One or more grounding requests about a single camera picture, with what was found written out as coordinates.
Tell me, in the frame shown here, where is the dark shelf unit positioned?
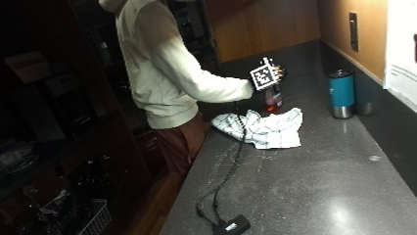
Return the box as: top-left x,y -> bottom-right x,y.
0,0 -> 153,235

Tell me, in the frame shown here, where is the white marker cube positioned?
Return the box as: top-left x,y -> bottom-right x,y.
249,57 -> 281,92

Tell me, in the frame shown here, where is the white checked cloth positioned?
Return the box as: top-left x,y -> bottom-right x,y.
210,107 -> 303,151

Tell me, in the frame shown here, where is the teal steel tumbler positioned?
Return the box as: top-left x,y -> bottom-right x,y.
327,69 -> 357,119

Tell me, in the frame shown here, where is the black cable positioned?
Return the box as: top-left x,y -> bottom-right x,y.
195,101 -> 247,226

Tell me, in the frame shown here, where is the white wire basket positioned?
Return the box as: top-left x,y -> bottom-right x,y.
40,198 -> 112,235

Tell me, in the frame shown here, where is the red spray bottle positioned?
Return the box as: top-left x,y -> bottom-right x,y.
265,82 -> 283,114

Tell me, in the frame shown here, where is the small black box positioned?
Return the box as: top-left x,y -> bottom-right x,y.
211,213 -> 251,235

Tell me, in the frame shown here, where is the black wall outlet plate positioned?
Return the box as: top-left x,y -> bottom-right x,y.
347,12 -> 359,53

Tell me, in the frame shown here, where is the the person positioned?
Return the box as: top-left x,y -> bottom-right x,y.
97,0 -> 255,179

